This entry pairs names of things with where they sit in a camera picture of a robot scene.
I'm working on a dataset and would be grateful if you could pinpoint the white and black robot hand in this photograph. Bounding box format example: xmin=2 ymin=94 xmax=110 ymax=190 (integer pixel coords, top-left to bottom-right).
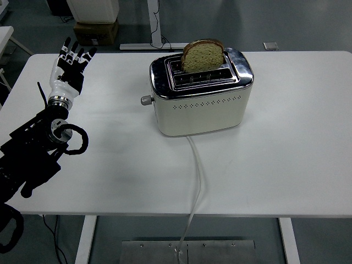
xmin=48 ymin=37 xmax=98 ymax=100

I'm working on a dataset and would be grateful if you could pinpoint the cream and chrome toaster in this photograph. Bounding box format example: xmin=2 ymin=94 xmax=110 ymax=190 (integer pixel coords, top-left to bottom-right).
xmin=149 ymin=47 xmax=255 ymax=138

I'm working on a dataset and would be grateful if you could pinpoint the brown cardboard box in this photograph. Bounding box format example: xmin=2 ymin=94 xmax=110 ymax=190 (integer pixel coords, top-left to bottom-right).
xmin=73 ymin=18 xmax=119 ymax=46

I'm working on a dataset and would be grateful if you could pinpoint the black box on floor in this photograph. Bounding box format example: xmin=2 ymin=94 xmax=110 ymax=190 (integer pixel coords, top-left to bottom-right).
xmin=46 ymin=0 xmax=73 ymax=17

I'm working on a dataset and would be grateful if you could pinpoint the white plastic container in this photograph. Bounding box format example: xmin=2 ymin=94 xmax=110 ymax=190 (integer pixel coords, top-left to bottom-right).
xmin=65 ymin=0 xmax=120 ymax=24

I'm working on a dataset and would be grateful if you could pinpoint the white desk leg with foot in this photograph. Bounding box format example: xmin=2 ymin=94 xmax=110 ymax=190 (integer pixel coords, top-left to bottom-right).
xmin=119 ymin=0 xmax=190 ymax=51

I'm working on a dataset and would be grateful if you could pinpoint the brown bread slice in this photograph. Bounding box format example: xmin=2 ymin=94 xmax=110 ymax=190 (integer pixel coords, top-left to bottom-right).
xmin=180 ymin=38 xmax=226 ymax=74

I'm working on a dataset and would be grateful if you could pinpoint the white table leg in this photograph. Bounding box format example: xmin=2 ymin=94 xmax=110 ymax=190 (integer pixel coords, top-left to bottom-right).
xmin=74 ymin=215 xmax=97 ymax=264
xmin=277 ymin=217 xmax=301 ymax=264

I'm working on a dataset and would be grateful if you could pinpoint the grey metal plate with screws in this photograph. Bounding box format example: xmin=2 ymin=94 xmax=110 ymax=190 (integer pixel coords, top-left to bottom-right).
xmin=120 ymin=240 xmax=256 ymax=264

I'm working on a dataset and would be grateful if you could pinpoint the black cable on desk leg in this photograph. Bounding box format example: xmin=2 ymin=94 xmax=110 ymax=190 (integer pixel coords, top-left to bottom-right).
xmin=150 ymin=0 xmax=173 ymax=52

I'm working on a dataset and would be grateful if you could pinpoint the black floor cable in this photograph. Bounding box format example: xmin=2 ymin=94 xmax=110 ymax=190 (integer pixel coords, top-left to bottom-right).
xmin=41 ymin=214 xmax=68 ymax=264

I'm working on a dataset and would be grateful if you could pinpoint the white toaster power cord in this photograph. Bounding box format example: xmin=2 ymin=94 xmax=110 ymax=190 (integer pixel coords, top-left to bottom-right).
xmin=175 ymin=135 xmax=206 ymax=264

